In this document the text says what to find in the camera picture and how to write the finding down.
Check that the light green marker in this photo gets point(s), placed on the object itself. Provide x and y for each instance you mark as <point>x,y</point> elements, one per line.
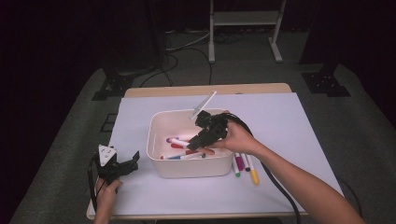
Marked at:
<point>237,173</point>

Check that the dark blue marker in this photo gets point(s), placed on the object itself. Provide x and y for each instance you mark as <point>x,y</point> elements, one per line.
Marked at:
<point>175,158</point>

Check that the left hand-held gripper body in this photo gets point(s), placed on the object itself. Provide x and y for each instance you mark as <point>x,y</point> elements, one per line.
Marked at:
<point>106,155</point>

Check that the white table mat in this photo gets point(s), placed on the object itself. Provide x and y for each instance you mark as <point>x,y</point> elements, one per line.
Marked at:
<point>186,193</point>

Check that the person's left hand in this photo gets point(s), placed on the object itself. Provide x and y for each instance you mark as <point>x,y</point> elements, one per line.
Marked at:
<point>106,196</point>

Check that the white metal stand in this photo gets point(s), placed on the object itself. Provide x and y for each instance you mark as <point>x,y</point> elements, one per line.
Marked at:
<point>243,18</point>

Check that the brown marker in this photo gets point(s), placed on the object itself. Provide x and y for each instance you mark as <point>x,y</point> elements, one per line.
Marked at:
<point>190,152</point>

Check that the yellow marker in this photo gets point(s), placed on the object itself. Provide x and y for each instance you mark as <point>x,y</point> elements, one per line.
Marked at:
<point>254,178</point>

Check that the red marker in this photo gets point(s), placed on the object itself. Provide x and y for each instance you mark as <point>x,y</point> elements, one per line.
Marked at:
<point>176,146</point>

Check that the purple marker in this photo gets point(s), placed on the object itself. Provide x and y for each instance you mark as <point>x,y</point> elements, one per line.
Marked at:
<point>168,140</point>

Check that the white plastic storage bin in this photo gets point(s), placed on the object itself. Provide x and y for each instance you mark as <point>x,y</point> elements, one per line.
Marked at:
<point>190,169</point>

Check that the black stand base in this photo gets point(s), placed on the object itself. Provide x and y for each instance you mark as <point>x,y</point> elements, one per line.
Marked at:
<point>113,84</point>
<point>325,83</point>

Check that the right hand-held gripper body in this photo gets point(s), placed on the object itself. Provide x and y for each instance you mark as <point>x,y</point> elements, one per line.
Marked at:
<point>213,127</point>

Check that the black marker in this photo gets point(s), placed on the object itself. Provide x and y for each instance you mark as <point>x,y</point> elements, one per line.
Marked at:
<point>245,161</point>

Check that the magenta marker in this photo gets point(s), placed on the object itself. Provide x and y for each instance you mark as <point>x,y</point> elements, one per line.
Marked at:
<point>239,161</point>

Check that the person's right hand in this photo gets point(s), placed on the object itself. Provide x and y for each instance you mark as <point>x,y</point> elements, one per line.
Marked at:
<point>239,140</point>

